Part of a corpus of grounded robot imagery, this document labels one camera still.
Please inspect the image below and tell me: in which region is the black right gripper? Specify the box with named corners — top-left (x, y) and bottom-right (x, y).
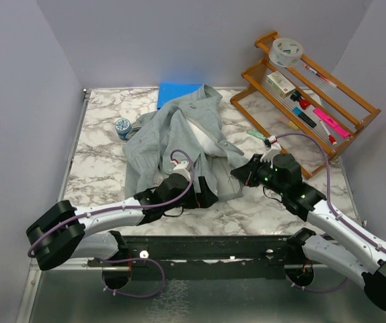
top-left (231, 153), bottom-right (287, 196)

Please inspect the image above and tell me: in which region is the grey zip-up jacket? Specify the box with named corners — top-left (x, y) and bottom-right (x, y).
top-left (122, 85), bottom-right (248, 202)

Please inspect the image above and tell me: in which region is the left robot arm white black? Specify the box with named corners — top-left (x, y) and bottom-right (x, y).
top-left (26, 174), bottom-right (219, 271)

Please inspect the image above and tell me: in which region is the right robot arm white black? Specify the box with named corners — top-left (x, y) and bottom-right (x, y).
top-left (231, 153), bottom-right (386, 312)

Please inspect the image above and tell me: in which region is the mint green eraser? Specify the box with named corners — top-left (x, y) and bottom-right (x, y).
top-left (247, 129), bottom-right (266, 141)

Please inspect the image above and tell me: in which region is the yellow highlighter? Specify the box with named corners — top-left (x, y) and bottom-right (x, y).
top-left (288, 121), bottom-right (298, 130)

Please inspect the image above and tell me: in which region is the blue black highlighter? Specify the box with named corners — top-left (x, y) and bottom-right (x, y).
top-left (293, 107), bottom-right (317, 129)

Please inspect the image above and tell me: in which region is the wooden two-tier rack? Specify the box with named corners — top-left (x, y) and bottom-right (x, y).
top-left (231, 31), bottom-right (381, 178)

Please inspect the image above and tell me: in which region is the red white marker pen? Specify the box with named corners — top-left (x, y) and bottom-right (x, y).
top-left (319, 120), bottom-right (337, 145)

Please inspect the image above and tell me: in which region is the white green small box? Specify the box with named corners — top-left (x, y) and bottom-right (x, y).
top-left (266, 71), bottom-right (296, 98)

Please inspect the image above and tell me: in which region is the pink highlighter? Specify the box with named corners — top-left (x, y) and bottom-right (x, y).
top-left (313, 108), bottom-right (350, 139)

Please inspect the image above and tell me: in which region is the blue patterned round container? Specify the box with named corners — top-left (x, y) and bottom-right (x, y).
top-left (114, 118), bottom-right (132, 141)

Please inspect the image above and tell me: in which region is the blue paper sheet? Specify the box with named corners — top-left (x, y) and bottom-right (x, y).
top-left (157, 82), bottom-right (201, 110)

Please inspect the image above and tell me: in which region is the red pen on top shelf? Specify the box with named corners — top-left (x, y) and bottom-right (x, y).
top-left (303, 63), bottom-right (337, 88)

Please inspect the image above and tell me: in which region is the clear tape roll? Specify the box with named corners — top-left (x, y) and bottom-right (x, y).
top-left (269, 38), bottom-right (303, 68)

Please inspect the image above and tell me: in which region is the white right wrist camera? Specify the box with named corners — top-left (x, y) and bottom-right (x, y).
top-left (260, 135), bottom-right (281, 162)

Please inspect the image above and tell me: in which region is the aluminium frame rail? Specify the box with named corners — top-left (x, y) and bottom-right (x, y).
top-left (14, 238), bottom-right (386, 323)

